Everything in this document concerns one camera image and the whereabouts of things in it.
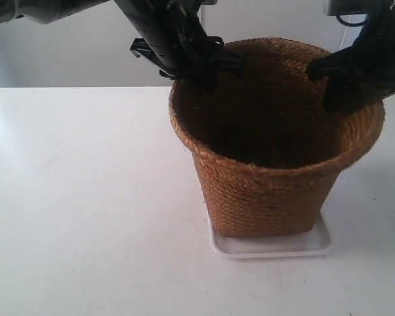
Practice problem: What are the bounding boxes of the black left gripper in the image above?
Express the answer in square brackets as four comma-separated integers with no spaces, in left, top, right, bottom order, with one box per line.
[130,6,245,93]

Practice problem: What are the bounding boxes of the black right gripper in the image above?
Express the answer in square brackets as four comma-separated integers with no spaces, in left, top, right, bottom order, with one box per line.
[305,6,395,114]

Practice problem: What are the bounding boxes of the brown woven wicker basket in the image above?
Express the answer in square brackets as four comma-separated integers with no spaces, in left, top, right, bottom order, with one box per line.
[169,37,385,238]

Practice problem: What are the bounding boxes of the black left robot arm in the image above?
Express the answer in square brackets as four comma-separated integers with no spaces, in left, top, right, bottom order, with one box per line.
[0,0,244,92]

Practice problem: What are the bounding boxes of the white plastic tray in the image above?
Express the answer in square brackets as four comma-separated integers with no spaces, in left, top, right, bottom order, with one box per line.
[208,215,332,260]

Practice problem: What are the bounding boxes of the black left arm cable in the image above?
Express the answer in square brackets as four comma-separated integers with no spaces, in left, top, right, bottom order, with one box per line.
[171,0,224,63]

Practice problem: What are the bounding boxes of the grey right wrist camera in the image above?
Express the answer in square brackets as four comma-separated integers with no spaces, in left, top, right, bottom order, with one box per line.
[323,0,367,16]

